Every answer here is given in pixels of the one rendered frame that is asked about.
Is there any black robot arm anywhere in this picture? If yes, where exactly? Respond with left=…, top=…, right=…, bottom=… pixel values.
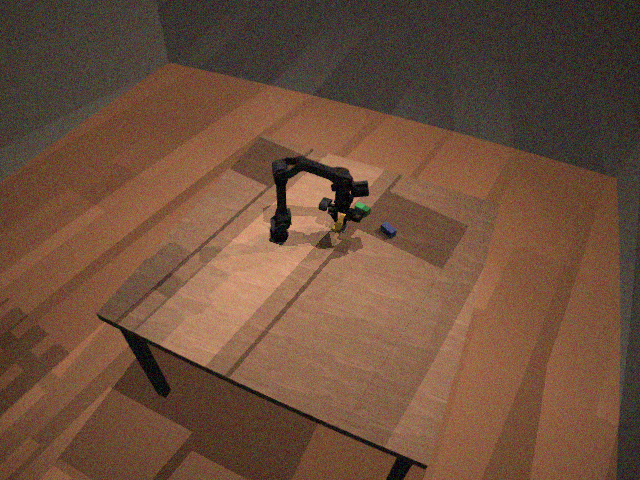
left=269, top=155, right=369, bottom=245

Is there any blue block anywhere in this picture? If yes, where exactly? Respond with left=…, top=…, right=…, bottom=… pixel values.
left=380, top=222, right=397, bottom=239

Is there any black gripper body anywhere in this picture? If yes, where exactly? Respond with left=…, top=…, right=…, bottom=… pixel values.
left=318, top=196, right=365, bottom=223

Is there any yellow bar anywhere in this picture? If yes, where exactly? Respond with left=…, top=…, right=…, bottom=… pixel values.
left=332, top=213, right=346, bottom=233

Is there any green block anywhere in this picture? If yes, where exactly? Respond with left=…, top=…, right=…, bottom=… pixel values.
left=354, top=202, right=371, bottom=217

